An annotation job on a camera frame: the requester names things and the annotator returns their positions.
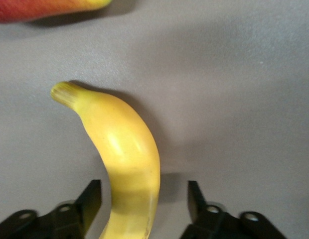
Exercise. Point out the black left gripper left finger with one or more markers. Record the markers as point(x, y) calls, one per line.
point(64, 224)

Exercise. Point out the yellow banana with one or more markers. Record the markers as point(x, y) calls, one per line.
point(129, 154)

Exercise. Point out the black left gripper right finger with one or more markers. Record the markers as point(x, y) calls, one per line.
point(214, 224)

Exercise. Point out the red yellow mango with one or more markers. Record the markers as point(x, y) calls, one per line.
point(45, 8)

